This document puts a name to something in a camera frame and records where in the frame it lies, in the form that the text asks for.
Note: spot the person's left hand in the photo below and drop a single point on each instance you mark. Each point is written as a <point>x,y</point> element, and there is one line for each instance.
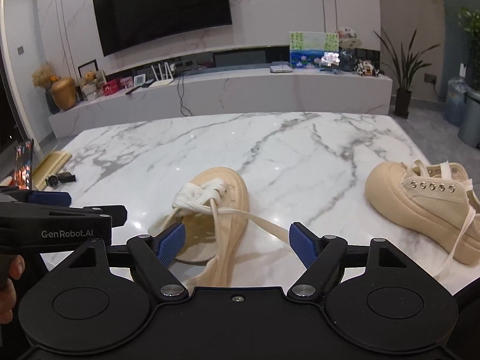
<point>8,294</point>

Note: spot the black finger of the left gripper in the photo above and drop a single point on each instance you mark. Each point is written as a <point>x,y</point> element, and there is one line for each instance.
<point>118,213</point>
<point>50,198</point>

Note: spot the beige canvas shoe being laced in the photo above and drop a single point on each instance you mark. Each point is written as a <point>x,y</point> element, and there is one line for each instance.
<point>200,242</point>

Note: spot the red gift box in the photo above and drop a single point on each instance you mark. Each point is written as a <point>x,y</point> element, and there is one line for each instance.
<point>111,87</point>

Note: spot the gold round vase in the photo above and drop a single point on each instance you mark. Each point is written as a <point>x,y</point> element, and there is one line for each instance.
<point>64,93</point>

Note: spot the grey flat set-top box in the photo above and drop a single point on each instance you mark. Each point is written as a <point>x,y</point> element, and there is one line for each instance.
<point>280,68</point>

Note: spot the black wall television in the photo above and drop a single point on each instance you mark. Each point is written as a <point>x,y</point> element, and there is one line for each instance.
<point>122,24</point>

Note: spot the long marble tv console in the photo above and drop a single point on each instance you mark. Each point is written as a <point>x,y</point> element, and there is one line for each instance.
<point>229,92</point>

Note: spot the gold rectangular box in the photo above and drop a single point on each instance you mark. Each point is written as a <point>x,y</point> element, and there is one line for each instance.
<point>51,164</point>

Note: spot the grey trash bin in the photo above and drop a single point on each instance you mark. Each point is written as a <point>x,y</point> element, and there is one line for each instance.
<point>469,131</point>

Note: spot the potted green plant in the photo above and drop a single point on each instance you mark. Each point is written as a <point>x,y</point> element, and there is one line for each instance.
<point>405,64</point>

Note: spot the small white display clock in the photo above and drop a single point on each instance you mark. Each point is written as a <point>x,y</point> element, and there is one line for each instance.
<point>139,80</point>

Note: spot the white wifi router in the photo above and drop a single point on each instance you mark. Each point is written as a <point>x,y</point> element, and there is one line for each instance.
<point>163,74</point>

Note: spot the black picture frame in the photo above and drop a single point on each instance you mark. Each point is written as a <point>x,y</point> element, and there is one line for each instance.
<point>86,68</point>

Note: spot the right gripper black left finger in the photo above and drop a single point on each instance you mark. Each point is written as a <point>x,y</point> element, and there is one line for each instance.
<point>99,298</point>

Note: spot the colourful painted picture board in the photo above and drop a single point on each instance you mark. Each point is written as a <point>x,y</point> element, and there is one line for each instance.
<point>311,50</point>

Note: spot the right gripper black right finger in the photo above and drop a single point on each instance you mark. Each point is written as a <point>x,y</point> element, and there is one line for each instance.
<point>373,297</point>

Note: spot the blue water jug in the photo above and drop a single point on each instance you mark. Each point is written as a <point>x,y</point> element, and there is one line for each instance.
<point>455,100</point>

